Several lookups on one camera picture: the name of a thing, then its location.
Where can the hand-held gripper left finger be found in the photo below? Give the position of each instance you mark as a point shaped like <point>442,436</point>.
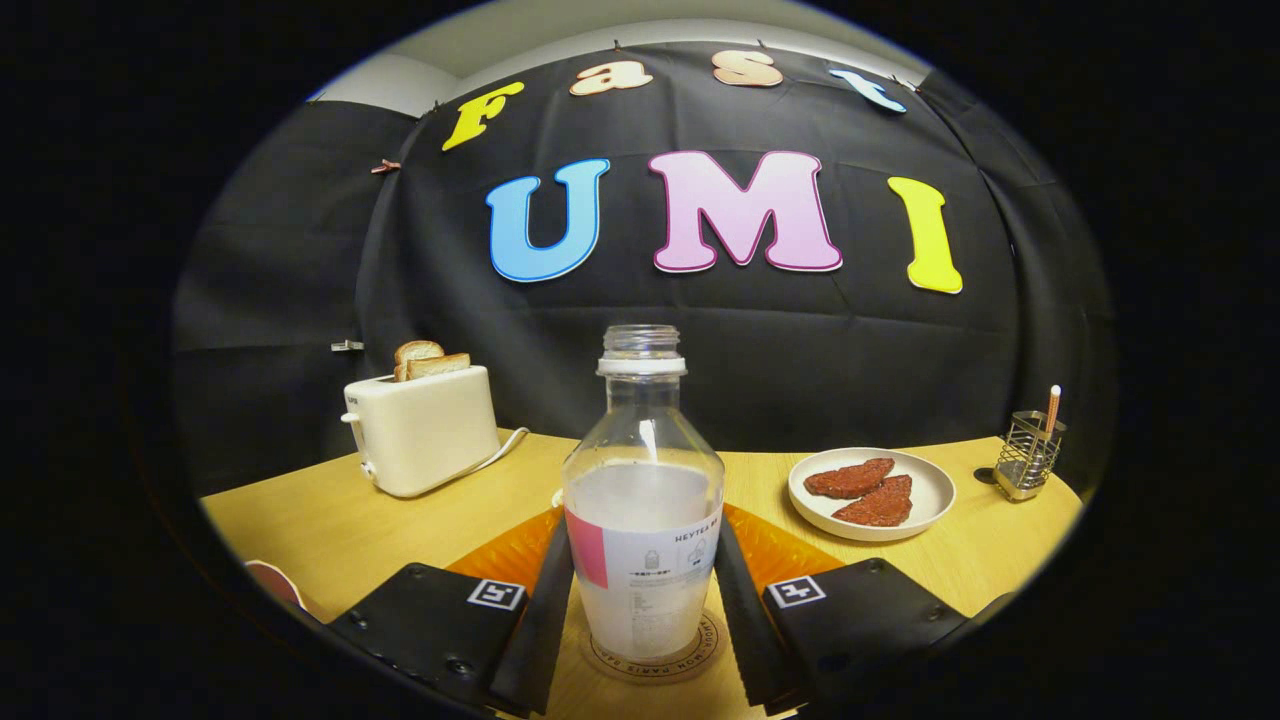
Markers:
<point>540,630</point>

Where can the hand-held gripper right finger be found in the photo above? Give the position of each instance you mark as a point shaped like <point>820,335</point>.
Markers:
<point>750,630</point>

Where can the round wooden coaster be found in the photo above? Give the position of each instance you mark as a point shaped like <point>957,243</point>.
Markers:
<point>640,672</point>

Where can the clear juice bottle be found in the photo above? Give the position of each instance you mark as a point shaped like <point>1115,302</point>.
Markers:
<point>640,570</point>

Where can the brown meat patty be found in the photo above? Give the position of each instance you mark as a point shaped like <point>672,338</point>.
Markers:
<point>880,505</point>
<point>850,478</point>

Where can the wooden table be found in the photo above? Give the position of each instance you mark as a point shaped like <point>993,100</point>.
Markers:
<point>940,570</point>

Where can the white round plate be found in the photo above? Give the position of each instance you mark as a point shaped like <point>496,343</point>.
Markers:
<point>930,495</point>

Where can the cream toaster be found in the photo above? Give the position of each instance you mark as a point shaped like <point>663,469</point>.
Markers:
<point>430,430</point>

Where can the black backdrop cloth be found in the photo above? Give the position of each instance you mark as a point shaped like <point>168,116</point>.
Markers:
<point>800,360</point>

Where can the toast slice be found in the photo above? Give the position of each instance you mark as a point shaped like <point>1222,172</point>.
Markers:
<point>418,350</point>
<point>445,366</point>

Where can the small white clip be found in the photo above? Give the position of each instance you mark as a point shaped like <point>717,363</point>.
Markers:
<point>347,346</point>

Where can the orange pencil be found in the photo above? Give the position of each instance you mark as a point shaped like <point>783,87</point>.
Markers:
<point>1052,405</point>

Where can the red clip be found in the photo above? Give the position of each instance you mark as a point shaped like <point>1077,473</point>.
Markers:
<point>385,166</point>

